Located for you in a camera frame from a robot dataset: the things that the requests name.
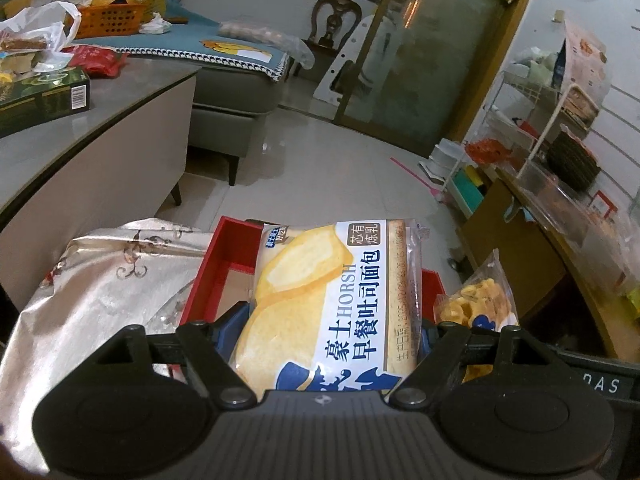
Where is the waffle cookie packet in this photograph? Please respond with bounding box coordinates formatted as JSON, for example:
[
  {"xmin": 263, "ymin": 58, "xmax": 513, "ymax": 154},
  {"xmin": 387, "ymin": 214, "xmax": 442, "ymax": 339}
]
[{"xmin": 434, "ymin": 249, "xmax": 518, "ymax": 387}]

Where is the Horsh toast bread pack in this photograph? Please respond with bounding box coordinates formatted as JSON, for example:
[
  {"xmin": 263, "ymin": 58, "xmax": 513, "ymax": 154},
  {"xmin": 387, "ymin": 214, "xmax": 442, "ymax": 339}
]
[{"xmin": 230, "ymin": 219, "xmax": 422, "ymax": 396}]

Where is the brown wooden cabinet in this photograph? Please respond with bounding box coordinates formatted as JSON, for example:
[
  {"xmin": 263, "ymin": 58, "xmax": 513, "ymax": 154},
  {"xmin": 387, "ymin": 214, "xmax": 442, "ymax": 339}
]
[{"xmin": 458, "ymin": 169, "xmax": 639, "ymax": 363}]

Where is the red cardboard box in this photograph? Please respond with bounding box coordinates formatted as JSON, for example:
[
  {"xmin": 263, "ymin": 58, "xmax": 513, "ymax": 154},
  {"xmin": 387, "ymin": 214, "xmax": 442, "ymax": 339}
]
[{"xmin": 169, "ymin": 214, "xmax": 449, "ymax": 380}]

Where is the floral satin tablecloth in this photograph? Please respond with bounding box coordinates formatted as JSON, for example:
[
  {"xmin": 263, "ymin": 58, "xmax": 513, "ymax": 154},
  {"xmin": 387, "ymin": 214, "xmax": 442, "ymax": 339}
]
[{"xmin": 1, "ymin": 218, "xmax": 212, "ymax": 479}]

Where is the beige side cabinet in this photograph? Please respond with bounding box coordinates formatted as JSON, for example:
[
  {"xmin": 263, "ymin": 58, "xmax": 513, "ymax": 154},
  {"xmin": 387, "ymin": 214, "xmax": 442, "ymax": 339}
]
[{"xmin": 1, "ymin": 58, "xmax": 196, "ymax": 318}]

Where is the grey sofa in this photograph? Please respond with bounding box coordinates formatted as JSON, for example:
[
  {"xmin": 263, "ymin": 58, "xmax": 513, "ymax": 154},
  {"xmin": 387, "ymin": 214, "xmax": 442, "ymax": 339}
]
[{"xmin": 64, "ymin": 0, "xmax": 292, "ymax": 188}]

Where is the dark green box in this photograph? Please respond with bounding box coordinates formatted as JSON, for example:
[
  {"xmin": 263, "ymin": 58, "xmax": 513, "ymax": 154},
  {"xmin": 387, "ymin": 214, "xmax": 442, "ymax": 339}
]
[{"xmin": 0, "ymin": 67, "xmax": 90, "ymax": 136}]

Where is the dark wooden chair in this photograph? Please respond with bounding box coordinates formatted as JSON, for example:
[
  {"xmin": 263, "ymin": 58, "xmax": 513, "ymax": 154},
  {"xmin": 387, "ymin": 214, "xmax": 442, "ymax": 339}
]
[{"xmin": 290, "ymin": 0, "xmax": 362, "ymax": 82}]

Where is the red snack bag on cabinet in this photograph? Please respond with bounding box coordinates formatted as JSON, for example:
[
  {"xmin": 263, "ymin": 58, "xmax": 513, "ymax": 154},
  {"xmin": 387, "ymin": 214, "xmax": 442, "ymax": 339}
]
[{"xmin": 63, "ymin": 44, "xmax": 128, "ymax": 78}]

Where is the blue sofa cover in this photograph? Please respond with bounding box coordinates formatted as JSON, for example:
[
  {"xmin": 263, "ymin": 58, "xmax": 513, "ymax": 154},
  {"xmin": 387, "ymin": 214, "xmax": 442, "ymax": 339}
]
[{"xmin": 74, "ymin": 0, "xmax": 290, "ymax": 82}]

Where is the orange plastic basket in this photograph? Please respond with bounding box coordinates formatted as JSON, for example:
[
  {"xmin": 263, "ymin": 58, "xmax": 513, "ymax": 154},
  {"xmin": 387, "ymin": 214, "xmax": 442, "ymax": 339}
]
[{"xmin": 75, "ymin": 3, "xmax": 145, "ymax": 39}]

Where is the white plastic bag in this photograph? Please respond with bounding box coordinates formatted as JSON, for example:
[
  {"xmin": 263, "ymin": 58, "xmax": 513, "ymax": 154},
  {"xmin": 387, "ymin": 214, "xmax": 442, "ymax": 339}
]
[{"xmin": 1, "ymin": 1, "xmax": 81, "ymax": 60}]

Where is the white wire shelf rack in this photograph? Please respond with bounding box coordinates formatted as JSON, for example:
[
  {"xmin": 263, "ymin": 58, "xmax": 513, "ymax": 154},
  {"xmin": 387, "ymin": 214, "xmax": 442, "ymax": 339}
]
[{"xmin": 442, "ymin": 66, "xmax": 600, "ymax": 218}]

